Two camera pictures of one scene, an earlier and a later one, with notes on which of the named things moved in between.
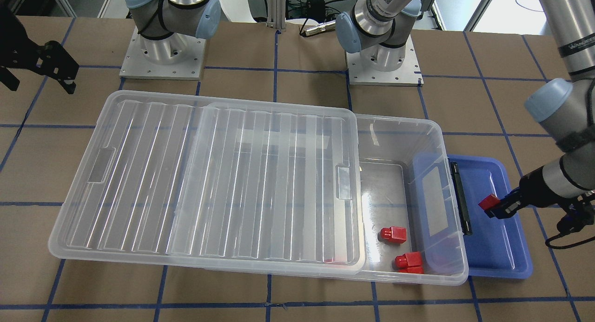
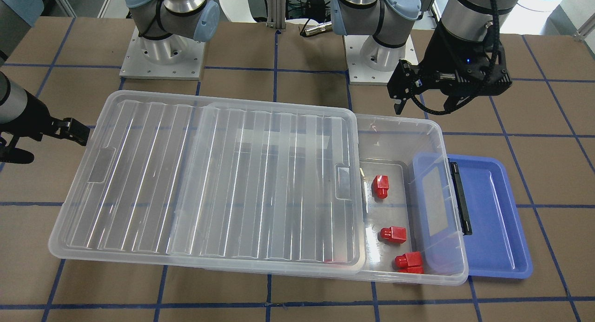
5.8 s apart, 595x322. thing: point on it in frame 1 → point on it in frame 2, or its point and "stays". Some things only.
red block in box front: [410, 262] stays
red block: [489, 202] → [380, 184]
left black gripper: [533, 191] → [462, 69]
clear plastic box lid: [189, 179] stays
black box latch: [460, 199] stays
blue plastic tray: [498, 247] stays
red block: [394, 234] stays
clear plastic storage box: [413, 234] stays
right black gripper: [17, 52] → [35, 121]
